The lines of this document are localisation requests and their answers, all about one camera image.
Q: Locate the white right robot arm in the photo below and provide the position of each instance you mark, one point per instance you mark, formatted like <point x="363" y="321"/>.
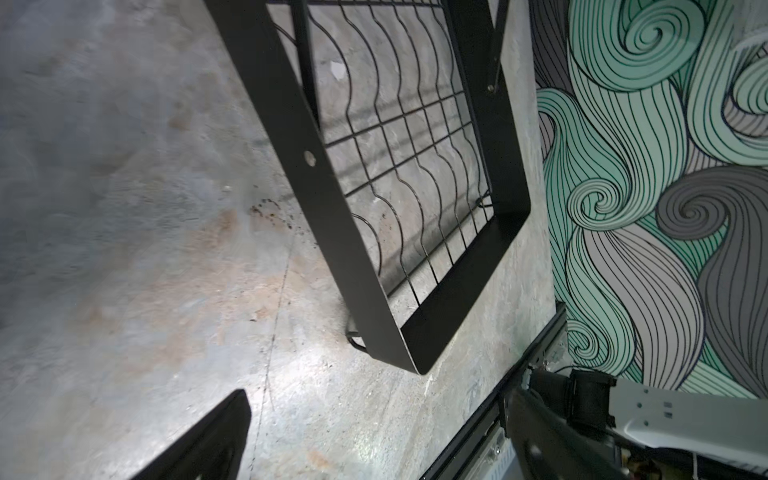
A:
<point x="713" y="435"/>

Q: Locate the black wire dish rack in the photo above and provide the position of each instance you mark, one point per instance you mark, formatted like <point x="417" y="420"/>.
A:
<point x="393" y="125"/>

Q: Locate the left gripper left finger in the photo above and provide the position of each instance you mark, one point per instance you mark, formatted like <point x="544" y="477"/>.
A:
<point x="212" y="449"/>

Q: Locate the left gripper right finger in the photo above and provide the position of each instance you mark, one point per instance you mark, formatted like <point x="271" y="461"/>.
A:
<point x="548" y="448"/>

